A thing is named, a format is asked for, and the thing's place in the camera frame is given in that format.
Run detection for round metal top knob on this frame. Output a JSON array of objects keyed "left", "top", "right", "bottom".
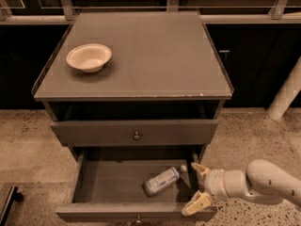
[{"left": 133, "top": 132, "right": 141, "bottom": 140}]

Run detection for grey top drawer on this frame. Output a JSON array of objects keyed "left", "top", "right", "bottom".
[{"left": 51, "top": 120, "right": 218, "bottom": 147}]

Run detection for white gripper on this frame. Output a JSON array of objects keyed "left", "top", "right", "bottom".
[{"left": 182, "top": 162, "right": 227, "bottom": 216}]

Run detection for white paper bowl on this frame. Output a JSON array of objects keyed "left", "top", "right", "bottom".
[{"left": 66, "top": 43, "right": 112, "bottom": 73}]

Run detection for round metal middle knob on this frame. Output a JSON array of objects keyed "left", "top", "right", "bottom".
[{"left": 133, "top": 217, "right": 143, "bottom": 226}]

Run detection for grey drawer cabinet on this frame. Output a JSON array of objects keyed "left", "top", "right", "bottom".
[{"left": 32, "top": 11, "right": 233, "bottom": 155}]

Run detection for grey open middle drawer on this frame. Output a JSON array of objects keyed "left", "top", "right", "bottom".
[{"left": 55, "top": 151, "right": 216, "bottom": 223}]

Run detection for metal railing with glass panels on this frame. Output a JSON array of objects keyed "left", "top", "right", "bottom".
[{"left": 0, "top": 0, "right": 301, "bottom": 24}]

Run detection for dark background cabinets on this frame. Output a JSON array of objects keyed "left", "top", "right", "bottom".
[{"left": 0, "top": 24, "right": 301, "bottom": 109}]

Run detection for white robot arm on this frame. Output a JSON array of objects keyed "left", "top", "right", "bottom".
[{"left": 182, "top": 159, "right": 301, "bottom": 217}]

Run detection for round metal knob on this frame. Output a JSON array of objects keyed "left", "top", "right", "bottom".
[
  {"left": 133, "top": 132, "right": 141, "bottom": 140},
  {"left": 133, "top": 217, "right": 143, "bottom": 226}
]

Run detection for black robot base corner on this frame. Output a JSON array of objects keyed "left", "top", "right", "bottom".
[{"left": 0, "top": 186, "right": 24, "bottom": 226}]

